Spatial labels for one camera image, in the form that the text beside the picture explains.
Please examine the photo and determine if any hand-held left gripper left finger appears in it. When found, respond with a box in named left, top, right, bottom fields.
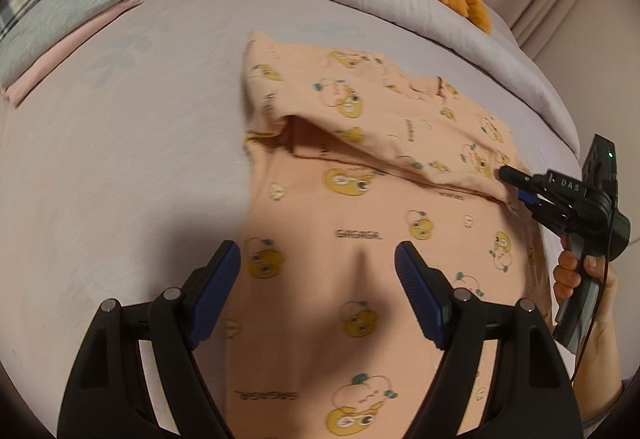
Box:
left=56, top=240, right=242, bottom=439

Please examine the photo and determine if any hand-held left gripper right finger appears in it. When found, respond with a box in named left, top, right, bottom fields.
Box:
left=394, top=240, right=583, bottom=439

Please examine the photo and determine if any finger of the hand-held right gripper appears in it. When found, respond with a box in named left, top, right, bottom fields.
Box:
left=498, top=164, right=548, bottom=192
left=517, top=192, right=576, bottom=231

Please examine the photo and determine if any peach printed garment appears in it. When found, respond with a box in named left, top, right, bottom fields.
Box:
left=220, top=30, right=556, bottom=439

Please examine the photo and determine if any person's right forearm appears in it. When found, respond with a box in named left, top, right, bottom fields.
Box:
left=572, top=354, right=627, bottom=426

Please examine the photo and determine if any person's right hand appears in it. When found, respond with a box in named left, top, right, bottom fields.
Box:
left=552, top=249, right=622, bottom=370

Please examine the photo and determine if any folded pink cloth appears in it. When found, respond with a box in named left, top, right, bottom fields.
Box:
left=0, top=0, right=146, bottom=107

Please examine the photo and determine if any folded grey-blue cloth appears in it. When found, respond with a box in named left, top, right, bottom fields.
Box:
left=0, top=0, right=138, bottom=87

